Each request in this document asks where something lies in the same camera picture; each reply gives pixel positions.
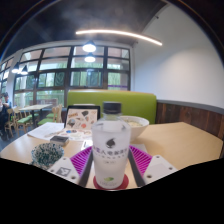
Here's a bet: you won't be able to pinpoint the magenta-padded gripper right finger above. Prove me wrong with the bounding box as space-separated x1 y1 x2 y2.
127 144 179 188

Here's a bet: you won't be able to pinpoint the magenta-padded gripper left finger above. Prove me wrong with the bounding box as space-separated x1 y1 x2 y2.
47 145 95 189

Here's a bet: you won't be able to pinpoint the clear plastic water bottle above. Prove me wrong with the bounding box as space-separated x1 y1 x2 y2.
91 101 132 190

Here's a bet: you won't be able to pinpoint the green speckled mug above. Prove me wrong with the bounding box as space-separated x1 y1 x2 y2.
30 142 65 170

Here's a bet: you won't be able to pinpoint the small black box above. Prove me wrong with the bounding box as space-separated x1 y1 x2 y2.
49 135 70 147

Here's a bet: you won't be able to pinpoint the small white box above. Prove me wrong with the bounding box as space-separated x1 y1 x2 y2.
80 139 94 150

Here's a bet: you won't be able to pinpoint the colourful sticker sheet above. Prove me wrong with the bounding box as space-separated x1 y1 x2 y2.
59 128 94 141

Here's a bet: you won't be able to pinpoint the flat round red coaster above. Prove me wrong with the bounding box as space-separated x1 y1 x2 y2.
92 173 130 192

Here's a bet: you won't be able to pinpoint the white paper sheets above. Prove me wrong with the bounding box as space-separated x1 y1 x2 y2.
27 121 65 141

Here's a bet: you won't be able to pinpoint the white ceramic bowl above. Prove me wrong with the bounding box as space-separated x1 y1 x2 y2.
118 115 150 144

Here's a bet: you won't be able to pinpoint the wooden chairs with green seats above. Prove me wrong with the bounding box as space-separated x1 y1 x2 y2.
4 103 64 138

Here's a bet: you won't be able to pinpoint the wooden dining table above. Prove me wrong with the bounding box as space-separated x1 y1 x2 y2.
18 103 54 124

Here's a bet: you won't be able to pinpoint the green upholstered bench backrest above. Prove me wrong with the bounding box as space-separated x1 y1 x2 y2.
66 89 158 125

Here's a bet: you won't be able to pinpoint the person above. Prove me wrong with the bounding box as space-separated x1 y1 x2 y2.
0 92 13 138

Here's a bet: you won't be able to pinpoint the large black-framed window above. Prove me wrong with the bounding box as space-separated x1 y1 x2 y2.
0 45 132 109

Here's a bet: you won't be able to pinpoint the black pendant lamps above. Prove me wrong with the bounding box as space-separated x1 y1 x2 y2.
10 39 98 76

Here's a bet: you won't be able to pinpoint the long linear ceiling light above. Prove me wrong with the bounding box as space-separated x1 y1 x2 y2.
75 29 164 47

